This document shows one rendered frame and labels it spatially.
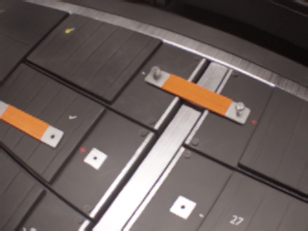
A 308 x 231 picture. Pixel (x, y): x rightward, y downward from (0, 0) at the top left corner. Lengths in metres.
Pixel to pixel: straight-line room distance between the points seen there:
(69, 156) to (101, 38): 0.21
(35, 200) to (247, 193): 0.26
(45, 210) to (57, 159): 0.07
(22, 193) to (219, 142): 0.27
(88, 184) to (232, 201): 0.17
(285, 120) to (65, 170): 0.29
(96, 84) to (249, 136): 0.22
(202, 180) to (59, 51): 0.31
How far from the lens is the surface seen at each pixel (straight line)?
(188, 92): 0.44
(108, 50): 0.51
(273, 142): 0.40
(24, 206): 0.42
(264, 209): 0.37
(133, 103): 0.44
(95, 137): 0.43
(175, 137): 0.42
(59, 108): 0.46
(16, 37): 0.63
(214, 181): 0.38
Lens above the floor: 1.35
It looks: 55 degrees down
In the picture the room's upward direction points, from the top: 11 degrees counter-clockwise
